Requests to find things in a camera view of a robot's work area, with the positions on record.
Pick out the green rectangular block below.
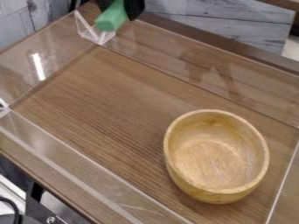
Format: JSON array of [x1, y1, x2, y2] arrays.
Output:
[[94, 0, 128, 32]]

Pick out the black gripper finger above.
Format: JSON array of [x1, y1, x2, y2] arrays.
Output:
[[96, 0, 113, 12], [124, 0, 145, 20]]

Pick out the black table leg frame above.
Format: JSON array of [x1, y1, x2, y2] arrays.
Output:
[[25, 181, 81, 224]]

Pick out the clear acrylic tray wall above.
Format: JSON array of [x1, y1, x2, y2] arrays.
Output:
[[0, 108, 192, 224]]

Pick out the black cable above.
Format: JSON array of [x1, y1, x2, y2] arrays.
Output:
[[0, 195, 24, 224]]

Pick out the clear acrylic corner bracket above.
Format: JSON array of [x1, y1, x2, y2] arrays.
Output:
[[73, 10, 116, 46]]

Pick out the light wooden bowl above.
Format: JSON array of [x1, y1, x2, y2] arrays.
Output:
[[163, 109, 269, 204]]

